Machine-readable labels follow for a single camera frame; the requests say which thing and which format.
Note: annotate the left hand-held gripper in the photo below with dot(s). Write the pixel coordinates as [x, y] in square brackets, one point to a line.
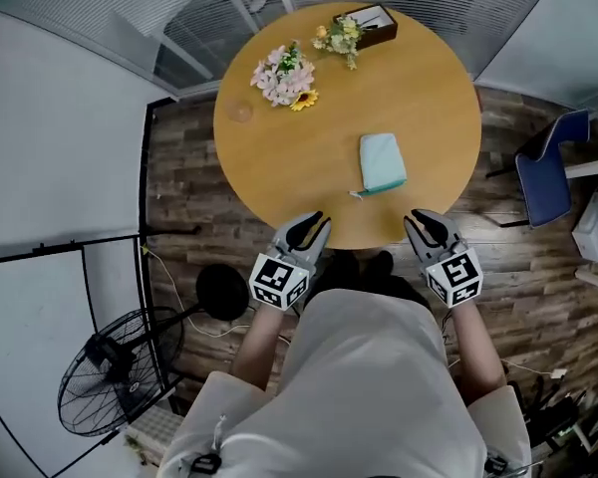
[279, 282]

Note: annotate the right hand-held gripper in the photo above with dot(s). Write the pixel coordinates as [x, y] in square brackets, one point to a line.
[453, 277]

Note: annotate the light teal zippered pouch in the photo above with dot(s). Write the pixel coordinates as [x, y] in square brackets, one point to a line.
[381, 162]

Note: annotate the person's left forearm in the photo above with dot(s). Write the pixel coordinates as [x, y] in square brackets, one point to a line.
[259, 346]

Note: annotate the person's right forearm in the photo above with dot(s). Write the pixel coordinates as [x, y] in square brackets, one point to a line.
[476, 356]

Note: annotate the person's black trousers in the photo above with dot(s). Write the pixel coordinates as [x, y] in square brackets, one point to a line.
[364, 269]

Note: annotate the blue chair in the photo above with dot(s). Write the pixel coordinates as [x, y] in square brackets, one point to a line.
[548, 177]

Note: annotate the clear glass cup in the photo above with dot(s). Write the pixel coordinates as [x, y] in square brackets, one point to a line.
[239, 111]

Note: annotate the pink flowers with sunflower vase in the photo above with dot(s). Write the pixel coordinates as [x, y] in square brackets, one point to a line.
[281, 80]

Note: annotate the person's white shirt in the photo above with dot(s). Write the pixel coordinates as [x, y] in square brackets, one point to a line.
[359, 391]

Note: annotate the white box under desk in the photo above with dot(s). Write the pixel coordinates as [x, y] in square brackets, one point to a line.
[595, 227]

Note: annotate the white power adapter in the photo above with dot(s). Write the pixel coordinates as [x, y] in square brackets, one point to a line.
[558, 373]

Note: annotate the yellow and white flower bunch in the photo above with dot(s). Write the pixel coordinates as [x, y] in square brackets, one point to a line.
[341, 38]

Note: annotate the dark brown wooden box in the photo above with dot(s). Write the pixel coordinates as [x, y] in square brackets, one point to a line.
[379, 30]

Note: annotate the black office chair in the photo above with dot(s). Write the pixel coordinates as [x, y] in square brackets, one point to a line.
[563, 411]

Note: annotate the black floor fan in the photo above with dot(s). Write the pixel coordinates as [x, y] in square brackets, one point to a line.
[109, 366]

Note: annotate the checked fabric box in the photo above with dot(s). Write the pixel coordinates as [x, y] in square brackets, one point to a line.
[154, 433]

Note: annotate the white table behind glass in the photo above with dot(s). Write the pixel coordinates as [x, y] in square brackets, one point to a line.
[144, 23]

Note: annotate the small green plant sprig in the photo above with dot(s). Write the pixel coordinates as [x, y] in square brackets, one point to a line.
[135, 448]

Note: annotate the black metal frame stand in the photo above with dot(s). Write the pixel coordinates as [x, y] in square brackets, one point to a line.
[143, 167]

